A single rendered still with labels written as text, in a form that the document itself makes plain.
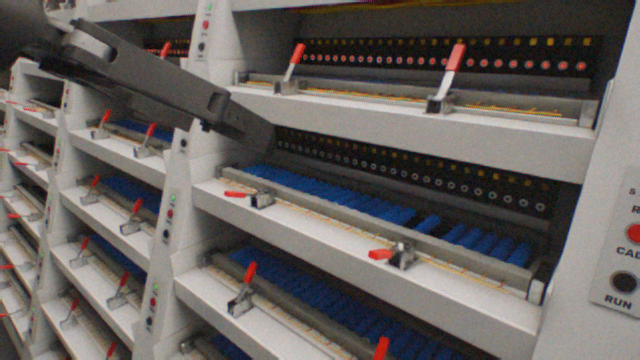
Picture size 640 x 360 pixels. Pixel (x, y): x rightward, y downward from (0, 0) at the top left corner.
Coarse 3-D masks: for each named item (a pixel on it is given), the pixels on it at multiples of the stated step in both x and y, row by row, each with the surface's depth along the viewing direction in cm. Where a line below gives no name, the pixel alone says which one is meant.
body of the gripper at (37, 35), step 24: (0, 0) 20; (24, 0) 21; (0, 24) 21; (24, 24) 21; (48, 24) 22; (0, 48) 21; (24, 48) 25; (48, 48) 23; (0, 72) 23; (96, 72) 26
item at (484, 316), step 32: (192, 160) 70; (224, 160) 76; (256, 160) 82; (288, 160) 79; (192, 192) 72; (416, 192) 61; (256, 224) 60; (288, 224) 56; (320, 224) 56; (544, 224) 50; (320, 256) 52; (352, 256) 48; (544, 256) 48; (384, 288) 46; (416, 288) 42; (448, 288) 41; (480, 288) 42; (544, 288) 39; (448, 320) 41; (480, 320) 38; (512, 320) 37; (512, 352) 37
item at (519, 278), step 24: (288, 192) 62; (312, 216) 56; (336, 216) 56; (360, 216) 53; (432, 240) 47; (432, 264) 45; (456, 264) 45; (480, 264) 43; (504, 264) 42; (528, 288) 40
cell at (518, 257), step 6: (522, 246) 47; (528, 246) 47; (516, 252) 45; (522, 252) 45; (528, 252) 46; (510, 258) 44; (516, 258) 44; (522, 258) 44; (528, 258) 46; (516, 264) 43; (522, 264) 44
